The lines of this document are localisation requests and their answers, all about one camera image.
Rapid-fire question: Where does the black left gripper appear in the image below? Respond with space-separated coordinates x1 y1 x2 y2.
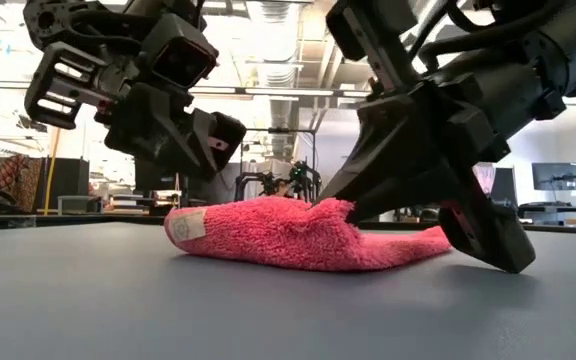
24 42 247 174

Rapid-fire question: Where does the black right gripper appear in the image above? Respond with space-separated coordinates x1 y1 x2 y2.
325 0 537 274

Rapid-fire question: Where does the pink terry towel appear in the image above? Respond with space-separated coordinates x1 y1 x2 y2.
163 195 453 273

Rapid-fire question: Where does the black monitor on arm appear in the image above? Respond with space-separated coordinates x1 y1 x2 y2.
531 162 576 191

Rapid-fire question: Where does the large black monitor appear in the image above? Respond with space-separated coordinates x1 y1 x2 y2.
134 159 189 194

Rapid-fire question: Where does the pink hanging cloth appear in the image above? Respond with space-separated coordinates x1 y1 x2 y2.
472 162 497 196

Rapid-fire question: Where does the black cabinet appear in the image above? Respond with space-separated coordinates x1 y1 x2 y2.
42 157 91 215

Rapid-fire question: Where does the dark partition panel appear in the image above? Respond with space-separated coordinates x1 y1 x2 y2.
490 167 519 211

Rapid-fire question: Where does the grey bin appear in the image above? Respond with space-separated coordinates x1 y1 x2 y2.
57 194 103 216

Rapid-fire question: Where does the dark office desk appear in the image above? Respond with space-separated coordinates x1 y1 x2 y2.
517 199 576 226

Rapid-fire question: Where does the patterned hanging cloth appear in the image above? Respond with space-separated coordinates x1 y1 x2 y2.
0 154 44 215

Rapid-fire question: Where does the silver ventilation duct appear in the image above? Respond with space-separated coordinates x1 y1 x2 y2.
247 0 302 161

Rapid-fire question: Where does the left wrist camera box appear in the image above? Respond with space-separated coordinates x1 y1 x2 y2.
136 13 220 95

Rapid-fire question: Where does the yellow cable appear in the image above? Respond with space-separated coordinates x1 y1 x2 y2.
43 127 62 216

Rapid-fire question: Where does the black table frame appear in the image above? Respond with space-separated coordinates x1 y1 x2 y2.
0 213 576 236

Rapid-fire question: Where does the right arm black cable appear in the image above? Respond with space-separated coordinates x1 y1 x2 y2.
417 0 564 71

